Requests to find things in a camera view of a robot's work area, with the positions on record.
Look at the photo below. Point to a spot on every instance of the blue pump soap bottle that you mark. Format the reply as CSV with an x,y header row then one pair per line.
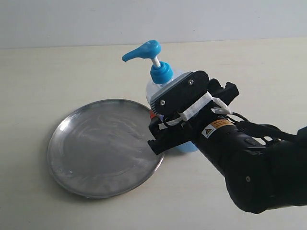
x,y
161,74

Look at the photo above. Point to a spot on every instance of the round steel plate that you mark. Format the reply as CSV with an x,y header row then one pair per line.
x,y
100,150

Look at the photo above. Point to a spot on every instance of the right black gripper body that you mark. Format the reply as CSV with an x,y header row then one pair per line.
x,y
214,102

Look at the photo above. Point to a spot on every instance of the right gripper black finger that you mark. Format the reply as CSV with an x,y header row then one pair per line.
x,y
169,139

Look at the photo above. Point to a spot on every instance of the black camera box with heatsink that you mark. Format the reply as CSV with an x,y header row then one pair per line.
x,y
179,93

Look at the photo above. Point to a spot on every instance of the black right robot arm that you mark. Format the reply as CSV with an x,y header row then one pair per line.
x,y
263,167

